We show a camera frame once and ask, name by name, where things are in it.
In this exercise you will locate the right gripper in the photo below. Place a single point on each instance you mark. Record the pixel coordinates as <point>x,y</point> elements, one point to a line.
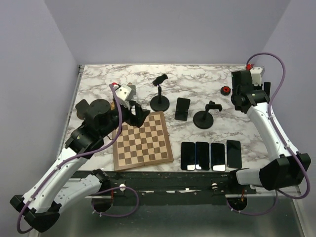
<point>268,89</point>

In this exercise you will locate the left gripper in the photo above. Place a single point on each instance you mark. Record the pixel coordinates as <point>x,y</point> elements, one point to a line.
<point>138,119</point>

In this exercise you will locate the black tall round-base stand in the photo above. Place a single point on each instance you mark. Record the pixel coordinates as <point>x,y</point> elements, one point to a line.
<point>159,102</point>

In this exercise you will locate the phone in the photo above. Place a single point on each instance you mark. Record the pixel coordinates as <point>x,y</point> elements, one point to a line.
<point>202,156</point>
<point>218,163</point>
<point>188,156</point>
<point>234,154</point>

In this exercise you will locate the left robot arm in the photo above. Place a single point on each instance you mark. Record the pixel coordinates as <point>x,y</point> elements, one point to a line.
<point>43,204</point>

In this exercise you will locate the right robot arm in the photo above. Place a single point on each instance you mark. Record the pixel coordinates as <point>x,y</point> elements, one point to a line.
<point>286,164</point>

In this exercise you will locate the black folding phone stand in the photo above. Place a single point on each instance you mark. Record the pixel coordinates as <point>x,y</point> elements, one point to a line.
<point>182,108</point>

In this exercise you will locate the small black brown stand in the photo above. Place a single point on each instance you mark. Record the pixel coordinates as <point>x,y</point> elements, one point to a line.
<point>80,115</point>

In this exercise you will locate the black red knob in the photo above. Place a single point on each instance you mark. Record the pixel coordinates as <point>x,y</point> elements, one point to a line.
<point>225,90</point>

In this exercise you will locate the wooden chessboard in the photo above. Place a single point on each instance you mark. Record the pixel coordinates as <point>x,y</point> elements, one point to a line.
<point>144,146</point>

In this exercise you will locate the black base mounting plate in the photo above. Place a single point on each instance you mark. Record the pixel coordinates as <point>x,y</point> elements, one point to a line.
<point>179,188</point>

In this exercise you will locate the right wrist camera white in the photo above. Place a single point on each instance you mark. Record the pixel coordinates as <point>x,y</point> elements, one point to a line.
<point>256,74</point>

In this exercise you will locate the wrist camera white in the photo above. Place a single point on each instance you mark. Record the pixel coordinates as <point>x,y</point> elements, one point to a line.
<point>125,93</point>
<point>256,74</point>

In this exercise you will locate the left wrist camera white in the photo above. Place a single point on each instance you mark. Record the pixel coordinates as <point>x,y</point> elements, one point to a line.
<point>125,93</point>

